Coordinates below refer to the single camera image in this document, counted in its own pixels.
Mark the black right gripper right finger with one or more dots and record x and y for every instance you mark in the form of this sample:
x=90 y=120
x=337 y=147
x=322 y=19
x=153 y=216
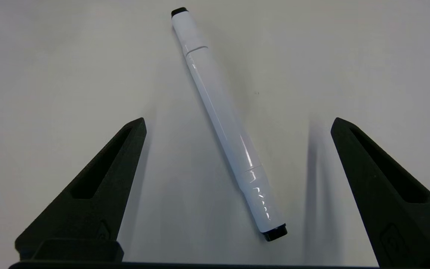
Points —
x=405 y=224

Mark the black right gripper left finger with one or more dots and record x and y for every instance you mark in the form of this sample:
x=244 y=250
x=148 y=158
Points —
x=88 y=209

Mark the white marker with black ends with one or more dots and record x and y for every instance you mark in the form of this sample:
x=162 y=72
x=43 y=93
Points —
x=222 y=123

